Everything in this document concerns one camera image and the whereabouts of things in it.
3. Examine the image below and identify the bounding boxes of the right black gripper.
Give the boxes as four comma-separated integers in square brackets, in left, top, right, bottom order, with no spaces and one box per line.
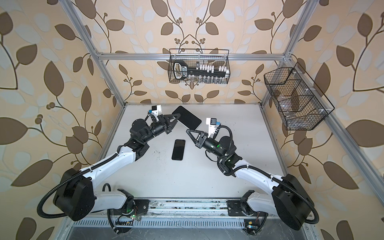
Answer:
[189,128,227,161]

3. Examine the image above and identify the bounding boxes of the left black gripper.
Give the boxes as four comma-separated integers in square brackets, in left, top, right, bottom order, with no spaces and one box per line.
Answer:
[139,113,178,145]

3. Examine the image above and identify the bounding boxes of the black smartphone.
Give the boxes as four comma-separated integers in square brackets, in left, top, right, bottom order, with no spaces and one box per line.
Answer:
[172,106,202,130]
[172,140,186,161]

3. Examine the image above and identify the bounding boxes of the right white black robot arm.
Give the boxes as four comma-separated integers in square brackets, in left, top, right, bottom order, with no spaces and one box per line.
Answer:
[186,125,320,231]

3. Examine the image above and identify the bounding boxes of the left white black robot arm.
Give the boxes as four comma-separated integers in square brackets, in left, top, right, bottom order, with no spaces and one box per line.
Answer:
[37,111,181,235]

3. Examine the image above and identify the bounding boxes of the black tool with white bits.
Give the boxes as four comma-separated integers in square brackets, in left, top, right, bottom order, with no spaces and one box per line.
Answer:
[171,60,231,82]

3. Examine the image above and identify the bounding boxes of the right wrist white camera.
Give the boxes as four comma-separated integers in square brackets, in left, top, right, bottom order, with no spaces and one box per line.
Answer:
[206,118,221,139]

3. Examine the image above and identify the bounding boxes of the wrist white camera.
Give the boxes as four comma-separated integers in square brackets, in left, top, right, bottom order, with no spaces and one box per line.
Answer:
[148,105,162,123]
[206,118,221,139]

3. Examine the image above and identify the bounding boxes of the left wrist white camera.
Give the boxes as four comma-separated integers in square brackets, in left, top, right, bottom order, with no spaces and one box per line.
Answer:
[148,105,162,123]

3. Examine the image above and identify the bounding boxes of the back wall wire basket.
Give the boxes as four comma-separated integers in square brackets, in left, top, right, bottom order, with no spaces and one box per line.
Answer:
[168,48,231,85]

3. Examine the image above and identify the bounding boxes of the wall wire basket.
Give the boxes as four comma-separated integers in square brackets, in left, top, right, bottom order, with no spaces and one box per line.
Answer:
[168,48,231,85]
[264,63,335,131]

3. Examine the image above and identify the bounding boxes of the aluminium front rail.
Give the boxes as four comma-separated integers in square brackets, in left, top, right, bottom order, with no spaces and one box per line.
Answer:
[62,197,307,229]

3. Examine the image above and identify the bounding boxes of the right wall wire basket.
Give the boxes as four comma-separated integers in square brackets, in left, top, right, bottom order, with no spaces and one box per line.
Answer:
[264,63,335,131]

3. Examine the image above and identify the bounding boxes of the aluminium frame bars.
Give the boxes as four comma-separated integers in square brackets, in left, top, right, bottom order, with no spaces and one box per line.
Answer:
[60,1,384,203]

